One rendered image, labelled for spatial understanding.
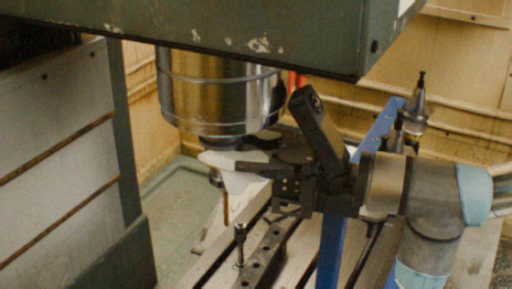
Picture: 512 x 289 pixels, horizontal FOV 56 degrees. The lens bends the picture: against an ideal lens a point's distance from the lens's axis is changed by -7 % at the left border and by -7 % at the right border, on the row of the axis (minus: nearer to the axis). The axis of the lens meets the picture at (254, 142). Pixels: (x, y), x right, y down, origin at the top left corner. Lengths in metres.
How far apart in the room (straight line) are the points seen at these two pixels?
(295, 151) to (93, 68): 0.55
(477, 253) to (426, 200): 0.99
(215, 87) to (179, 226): 1.32
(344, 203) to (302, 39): 0.29
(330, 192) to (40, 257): 0.67
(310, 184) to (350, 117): 1.13
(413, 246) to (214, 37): 0.37
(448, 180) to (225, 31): 0.32
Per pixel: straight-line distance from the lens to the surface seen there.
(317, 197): 0.65
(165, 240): 1.78
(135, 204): 1.38
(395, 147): 0.98
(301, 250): 1.25
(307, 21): 0.41
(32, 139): 0.99
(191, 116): 0.57
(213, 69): 0.54
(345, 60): 0.41
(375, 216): 0.86
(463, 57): 1.58
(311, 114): 0.59
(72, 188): 1.11
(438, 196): 0.62
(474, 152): 1.70
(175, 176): 2.09
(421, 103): 1.17
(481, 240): 1.62
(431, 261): 0.68
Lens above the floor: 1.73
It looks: 30 degrees down
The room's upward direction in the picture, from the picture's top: 1 degrees clockwise
